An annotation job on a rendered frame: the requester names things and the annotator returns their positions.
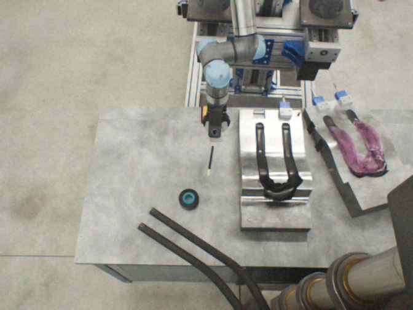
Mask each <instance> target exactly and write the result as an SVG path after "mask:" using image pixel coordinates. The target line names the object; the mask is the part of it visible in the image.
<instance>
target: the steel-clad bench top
mask: <svg viewBox="0 0 413 310"><path fill-rule="evenodd" d="M240 109H253V111H262V112H264V110H278V108H227V111H226V113H227V115H229V116H230V126H229V127H228V129H227V130H226V131H225V132H222V142H210V138H209V136H208V132H207V131H206V130H205V128H204V126H203V124H201V107H177V106H101V109H100V116H99V120H98V127H97V131H96V137H95V144H94V148H93V154H92V161H91V166H90V172H89V176H88V183H87V189H86V194H85V200H84V207H83V211H82V218H81V224H80V228H79V235H78V239H77V245H76V252H75V256H74V263H102V264H167V265H191V264H190V263H188V262H187V261H185V260H184V259H182V258H181V257H179V256H178V255H176V254H175V253H173V252H172V251H170V250H169V249H167V248H166V247H164V246H163V245H161V244H160V243H158V242H157V241H155V240H154V239H152V238H150V237H149V236H147V235H146V234H145V233H143V232H141V231H140V230H139V229H137V228H136V225H137V223H138V222H139V221H141V222H142V223H144V224H145V225H147V226H148V227H150V228H152V229H153V230H155V231H156V232H158V233H159V234H161V235H163V236H164V237H166V238H167V239H168V240H170V241H172V242H173V243H175V244H176V245H178V246H179V247H181V248H183V249H184V250H185V251H187V252H189V253H190V254H191V255H193V256H195V257H196V258H198V259H199V260H201V261H202V262H204V263H205V264H206V265H207V266H226V265H225V264H223V263H222V262H220V261H219V260H217V259H216V258H214V257H213V256H211V255H210V254H208V253H207V252H205V251H204V250H202V249H201V248H200V247H198V246H196V245H195V244H193V243H192V242H191V241H189V240H187V239H186V238H185V237H183V236H182V235H180V234H178V233H177V232H176V231H174V230H172V229H171V228H169V227H168V226H167V225H165V224H163V223H162V222H161V221H159V220H158V219H156V218H155V217H153V216H152V215H150V214H149V213H148V209H149V208H150V207H154V208H155V209H157V210H158V211H160V212H161V213H163V214H164V215H166V216H167V217H169V218H171V219H172V220H173V221H175V222H177V223H178V224H179V225H181V226H182V227H184V228H186V229H187V230H189V231H190V232H192V233H193V234H195V235H196V236H198V237H199V238H201V239H203V240H204V241H205V242H207V243H209V244H210V245H212V246H213V247H214V248H216V249H218V250H219V251H221V252H222V253H224V254H225V255H227V256H228V257H230V258H231V259H233V260H234V261H236V262H237V263H238V264H239V265H240V266H265V267H298V268H328V267H330V265H331V263H332V262H333V261H335V260H336V259H337V258H339V257H341V256H342V255H345V254H347V253H349V252H357V251H359V252H366V253H368V254H371V255H377V254H379V253H381V252H384V251H386V250H388V249H390V248H392V247H394V246H396V245H397V244H396V239H395V234H394V230H393V225H392V221H391V216H390V210H389V208H386V209H383V210H379V211H376V212H372V213H369V214H366V215H362V216H360V217H356V218H351V216H350V214H349V212H348V210H347V208H346V206H345V203H344V201H343V199H342V197H341V195H340V193H339V190H338V188H337V186H336V184H335V182H334V180H333V179H332V176H331V174H330V172H328V168H327V166H326V164H325V161H324V159H323V157H322V155H321V153H320V151H319V152H317V150H316V148H315V145H316V143H315V140H314V139H313V137H312V134H309V133H308V131H307V127H308V126H307V124H306V122H305V119H304V117H303V115H302V114H303V112H304V110H305V108H292V110H300V111H301V118H302V129H303V136H304V149H305V156H306V160H307V163H308V165H309V169H310V172H311V176H312V185H313V190H312V192H311V194H310V196H309V209H310V219H311V225H312V228H311V230H310V231H309V232H307V233H306V232H257V231H240V190H239V175H238V174H235V171H238V170H239V162H238V114H239V110H240ZM369 112H370V114H371V115H372V116H373V117H374V118H375V119H377V120H378V121H379V122H380V123H381V124H383V125H384V126H385V128H386V129H387V130H388V133H389V135H390V137H391V140H392V142H393V145H394V147H395V150H396V153H397V155H398V157H399V159H400V161H401V162H402V164H403V166H404V165H408V164H410V166H411V167H412V169H413V110H412V109H369ZM212 146H214V150H213V157H212V162H211V169H210V176H208V175H207V172H208V165H209V161H210V154H211V147H212ZM184 189H193V190H195V191H196V192H197V193H198V195H199V204H198V206H197V207H196V208H195V209H193V210H184V209H183V208H182V207H181V206H180V204H179V194H180V193H181V191H183V190H184Z"/></svg>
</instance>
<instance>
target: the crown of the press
mask: <svg viewBox="0 0 413 310"><path fill-rule="evenodd" d="M387 201H388V207H389V210H390V216H391V221H392V225H393V230H394V234H395V239H396V244H397V248H398V253H399V259H400V263H401V268H402V272H403V277H404V283H405V286H406V291H407V297H408V300H409V306H410V309H411V310H413V174H412V175H411V176H410V177H409V178H407V179H406V180H404V181H403V182H402V183H401V184H399V185H398V186H397V187H396V188H394V189H393V190H391V191H390V192H389V193H388V194H387Z"/></svg>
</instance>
